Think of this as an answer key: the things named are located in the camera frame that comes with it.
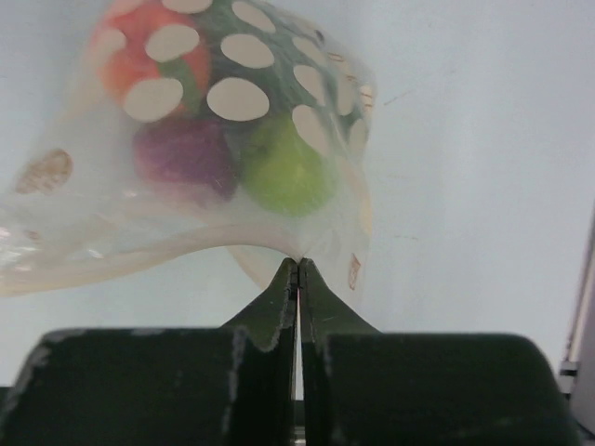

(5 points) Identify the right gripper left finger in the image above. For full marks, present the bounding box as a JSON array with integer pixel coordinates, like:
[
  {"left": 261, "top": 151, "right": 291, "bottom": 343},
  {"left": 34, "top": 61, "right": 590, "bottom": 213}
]
[{"left": 1, "top": 259, "right": 298, "bottom": 445}]

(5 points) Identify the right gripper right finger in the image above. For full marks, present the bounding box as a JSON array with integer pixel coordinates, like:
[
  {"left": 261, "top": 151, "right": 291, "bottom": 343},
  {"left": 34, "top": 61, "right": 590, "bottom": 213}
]
[{"left": 299, "top": 259, "right": 581, "bottom": 445}]

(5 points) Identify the polka dot zip bag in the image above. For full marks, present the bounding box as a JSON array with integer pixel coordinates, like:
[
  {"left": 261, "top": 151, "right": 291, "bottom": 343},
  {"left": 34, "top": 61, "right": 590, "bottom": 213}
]
[{"left": 1, "top": 1, "right": 375, "bottom": 303}]

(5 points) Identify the red orange fake fruit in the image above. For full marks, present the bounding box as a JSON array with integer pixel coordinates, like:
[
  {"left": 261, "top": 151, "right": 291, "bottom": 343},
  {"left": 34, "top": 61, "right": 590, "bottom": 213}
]
[{"left": 89, "top": 1, "right": 211, "bottom": 121}]

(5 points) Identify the green fake fruit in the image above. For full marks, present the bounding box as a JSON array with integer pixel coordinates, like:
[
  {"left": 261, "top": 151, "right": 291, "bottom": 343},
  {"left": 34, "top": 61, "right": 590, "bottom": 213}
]
[{"left": 240, "top": 114, "right": 337, "bottom": 217}]

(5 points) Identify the purple fake fruit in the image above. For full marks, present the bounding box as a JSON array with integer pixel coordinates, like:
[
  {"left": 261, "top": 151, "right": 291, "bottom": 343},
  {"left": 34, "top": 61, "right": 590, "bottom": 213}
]
[{"left": 132, "top": 118, "right": 238, "bottom": 205}]

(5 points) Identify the right aluminium frame post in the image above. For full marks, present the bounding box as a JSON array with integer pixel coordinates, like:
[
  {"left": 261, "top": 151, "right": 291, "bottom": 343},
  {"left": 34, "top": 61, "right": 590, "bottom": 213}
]
[{"left": 560, "top": 241, "right": 595, "bottom": 438}]

